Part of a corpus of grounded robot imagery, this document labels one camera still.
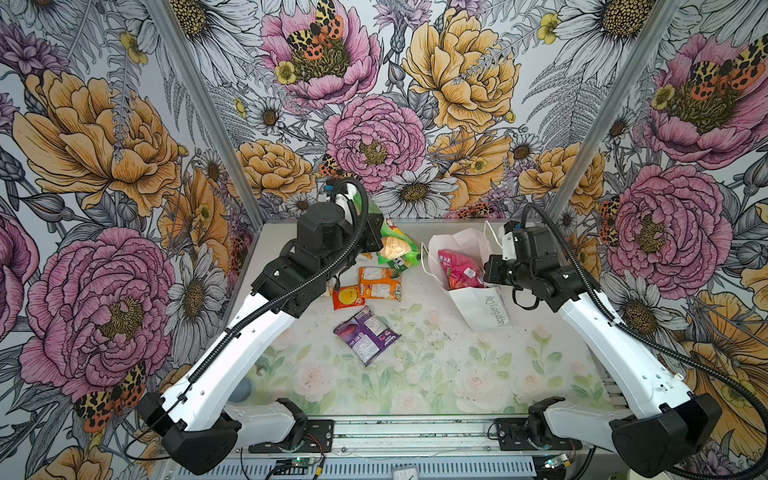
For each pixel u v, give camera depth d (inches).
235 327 15.8
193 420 14.5
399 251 24.8
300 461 28.1
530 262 21.7
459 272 31.9
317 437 29.1
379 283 39.4
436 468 25.6
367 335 34.6
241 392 31.3
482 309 31.0
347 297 39.1
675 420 14.7
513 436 29.1
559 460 28.2
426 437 29.9
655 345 16.5
